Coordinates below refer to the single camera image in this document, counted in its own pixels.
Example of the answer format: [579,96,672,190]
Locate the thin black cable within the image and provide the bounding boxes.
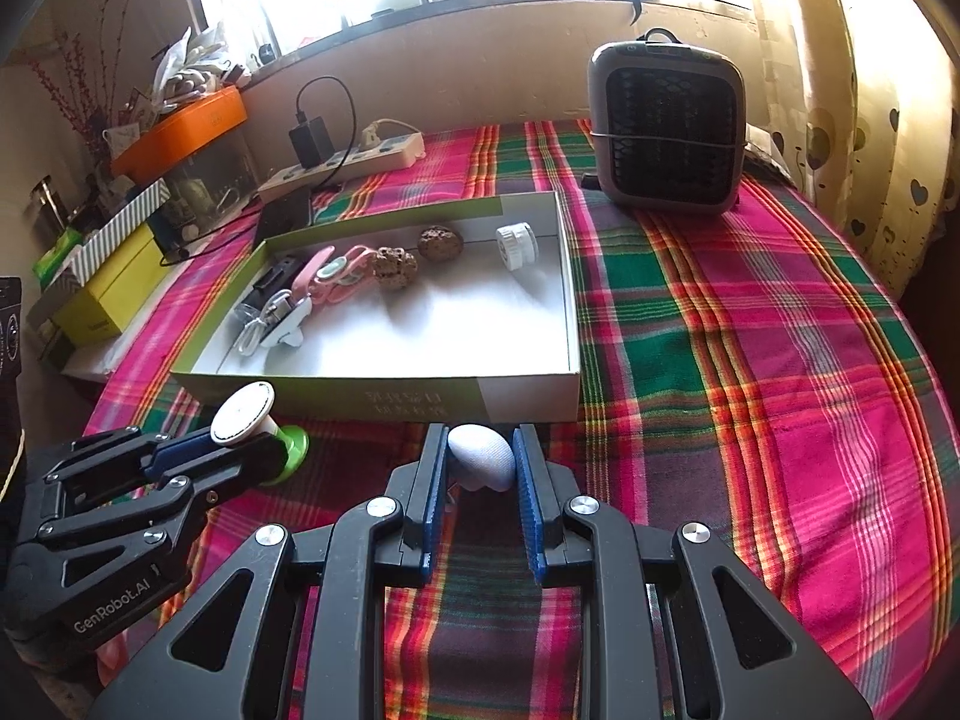
[160,199,271,265]

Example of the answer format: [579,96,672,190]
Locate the carved brown walnut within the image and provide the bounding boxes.
[373,246,419,291]

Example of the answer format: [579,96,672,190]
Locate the green cardboard box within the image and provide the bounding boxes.
[171,191,582,423]

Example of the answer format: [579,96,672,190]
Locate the white ribbed round cap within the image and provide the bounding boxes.
[495,221,535,269]

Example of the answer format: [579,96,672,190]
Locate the black smartphone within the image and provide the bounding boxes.
[255,187,314,245]

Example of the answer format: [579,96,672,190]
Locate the pink keychain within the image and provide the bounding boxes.
[315,244,380,306]

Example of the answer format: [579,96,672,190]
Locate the grey striped box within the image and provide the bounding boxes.
[79,180,172,278]

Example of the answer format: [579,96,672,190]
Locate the heart print curtain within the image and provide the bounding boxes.
[750,0,960,301]

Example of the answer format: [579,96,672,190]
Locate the metal cup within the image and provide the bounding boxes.
[30,176,65,241]

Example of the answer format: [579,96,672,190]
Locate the pile of papers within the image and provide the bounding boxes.
[150,26,252,106]

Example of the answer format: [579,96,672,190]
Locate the plaid tablecloth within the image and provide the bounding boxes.
[82,118,960,720]

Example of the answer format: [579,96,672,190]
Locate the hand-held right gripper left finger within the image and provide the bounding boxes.
[90,424,451,720]

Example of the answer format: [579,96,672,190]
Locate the white power plug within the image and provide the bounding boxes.
[358,118,417,151]

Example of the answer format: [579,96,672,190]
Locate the clear container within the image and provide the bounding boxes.
[161,131,260,230]

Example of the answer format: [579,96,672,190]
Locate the green packet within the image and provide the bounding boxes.
[34,232,83,278]

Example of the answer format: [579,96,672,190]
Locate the yellow box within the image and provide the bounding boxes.
[56,229,177,342]

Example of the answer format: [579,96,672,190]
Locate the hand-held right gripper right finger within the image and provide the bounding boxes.
[512,424,875,720]

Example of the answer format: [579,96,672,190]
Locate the beige power strip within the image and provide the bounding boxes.
[259,130,426,202]

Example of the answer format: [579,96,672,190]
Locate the white usb cable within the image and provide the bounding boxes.
[232,289,293,357]

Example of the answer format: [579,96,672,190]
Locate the white oval object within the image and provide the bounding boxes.
[448,424,517,492]

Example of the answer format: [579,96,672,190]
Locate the red flower branches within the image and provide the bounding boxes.
[30,0,143,166]

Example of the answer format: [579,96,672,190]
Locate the black charger with cable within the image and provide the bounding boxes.
[289,76,357,188]

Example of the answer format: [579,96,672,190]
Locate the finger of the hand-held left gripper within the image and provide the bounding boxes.
[43,424,227,502]
[34,435,292,552]

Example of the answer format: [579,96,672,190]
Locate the orange box lid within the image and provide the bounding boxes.
[111,86,248,181]

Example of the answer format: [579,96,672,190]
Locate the chevron pattern box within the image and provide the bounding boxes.
[26,270,91,331]

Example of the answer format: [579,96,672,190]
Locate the grey portable heater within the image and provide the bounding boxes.
[586,28,749,212]

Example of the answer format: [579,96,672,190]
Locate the green spool with white disc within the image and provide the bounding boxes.
[210,381,310,487]

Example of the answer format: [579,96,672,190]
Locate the smooth brown walnut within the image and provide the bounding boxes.
[418,225,462,263]

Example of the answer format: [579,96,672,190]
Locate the black bike light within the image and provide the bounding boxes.
[250,255,305,312]

